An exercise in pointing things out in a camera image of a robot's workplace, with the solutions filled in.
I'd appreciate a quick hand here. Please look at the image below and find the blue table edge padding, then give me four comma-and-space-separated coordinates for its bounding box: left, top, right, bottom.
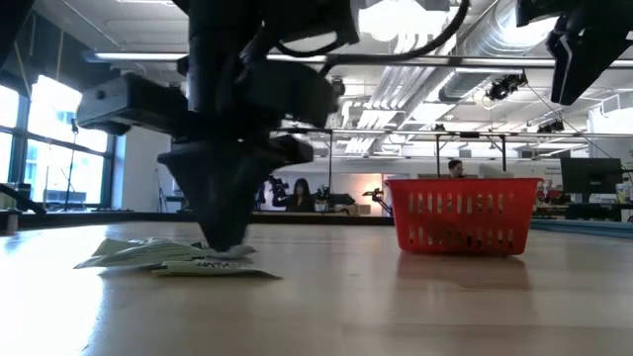
531, 217, 633, 239

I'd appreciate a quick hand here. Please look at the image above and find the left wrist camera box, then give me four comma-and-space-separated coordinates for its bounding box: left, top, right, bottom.
75, 72, 193, 137

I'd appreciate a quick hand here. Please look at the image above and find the black tripod stand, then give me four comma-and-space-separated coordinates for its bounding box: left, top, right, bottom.
62, 117, 80, 212

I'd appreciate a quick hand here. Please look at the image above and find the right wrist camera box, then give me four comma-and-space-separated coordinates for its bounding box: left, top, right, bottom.
514, 0, 561, 27

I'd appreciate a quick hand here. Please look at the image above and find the long ceiling strip light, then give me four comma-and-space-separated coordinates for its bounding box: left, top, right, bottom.
83, 48, 633, 69

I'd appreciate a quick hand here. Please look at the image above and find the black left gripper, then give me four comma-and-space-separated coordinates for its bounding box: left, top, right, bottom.
157, 116, 316, 250

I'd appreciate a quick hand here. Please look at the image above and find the black desk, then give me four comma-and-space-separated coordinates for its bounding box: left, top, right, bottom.
541, 201, 633, 223

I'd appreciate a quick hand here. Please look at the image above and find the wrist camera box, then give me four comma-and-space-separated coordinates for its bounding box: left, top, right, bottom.
75, 72, 193, 137
514, 0, 561, 27

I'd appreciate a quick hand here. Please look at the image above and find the black frame-mounted camera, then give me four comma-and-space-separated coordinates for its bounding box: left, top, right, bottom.
536, 118, 566, 134

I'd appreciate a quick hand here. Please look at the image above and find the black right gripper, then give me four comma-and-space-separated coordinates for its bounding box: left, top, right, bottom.
546, 0, 633, 106

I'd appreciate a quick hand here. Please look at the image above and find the silver ribbed ceiling duct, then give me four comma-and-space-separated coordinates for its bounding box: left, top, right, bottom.
434, 0, 563, 103

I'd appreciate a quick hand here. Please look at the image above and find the black overhead camera cluster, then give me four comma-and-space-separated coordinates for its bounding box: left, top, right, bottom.
485, 71, 529, 102

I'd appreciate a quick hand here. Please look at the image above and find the person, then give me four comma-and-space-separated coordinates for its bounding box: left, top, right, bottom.
447, 158, 469, 179
274, 177, 316, 213

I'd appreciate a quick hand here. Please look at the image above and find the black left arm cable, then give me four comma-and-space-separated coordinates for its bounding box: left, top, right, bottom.
274, 0, 471, 75

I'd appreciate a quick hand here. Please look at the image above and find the black slanted bar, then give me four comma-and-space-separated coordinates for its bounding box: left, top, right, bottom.
0, 182, 46, 217

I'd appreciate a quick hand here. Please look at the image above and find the black table edge rail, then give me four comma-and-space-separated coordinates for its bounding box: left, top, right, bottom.
19, 211, 397, 227

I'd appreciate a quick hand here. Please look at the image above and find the red plastic slotted basket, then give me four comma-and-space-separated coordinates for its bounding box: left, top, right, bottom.
384, 176, 544, 257

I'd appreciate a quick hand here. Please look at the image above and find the black computer monitor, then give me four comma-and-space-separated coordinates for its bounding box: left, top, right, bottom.
560, 156, 624, 198

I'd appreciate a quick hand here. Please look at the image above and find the black metal workstation frame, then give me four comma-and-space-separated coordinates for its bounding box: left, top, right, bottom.
433, 131, 509, 180
276, 127, 436, 197

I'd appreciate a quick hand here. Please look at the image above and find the cardboard box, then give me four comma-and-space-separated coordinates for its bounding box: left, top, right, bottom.
334, 202, 372, 217

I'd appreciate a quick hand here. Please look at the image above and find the large glass window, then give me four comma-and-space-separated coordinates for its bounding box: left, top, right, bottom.
0, 73, 118, 209

